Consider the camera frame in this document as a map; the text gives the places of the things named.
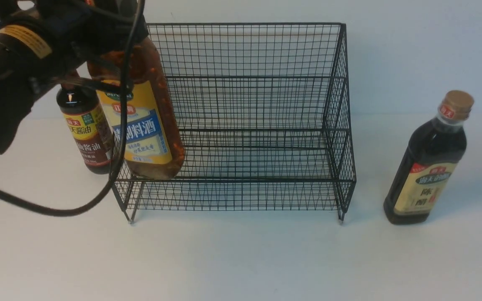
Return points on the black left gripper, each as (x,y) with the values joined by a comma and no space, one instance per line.
(41,44)

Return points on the dark soy sauce bottle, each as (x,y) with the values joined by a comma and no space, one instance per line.
(87,122)

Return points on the amber cooking wine bottle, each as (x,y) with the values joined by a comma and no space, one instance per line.
(153,145)

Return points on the dark vinegar bottle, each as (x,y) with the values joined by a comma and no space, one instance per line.
(433,152)

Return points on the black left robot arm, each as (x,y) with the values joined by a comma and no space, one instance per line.
(17,100)

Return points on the black wire mesh shelf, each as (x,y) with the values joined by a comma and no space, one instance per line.
(264,115)

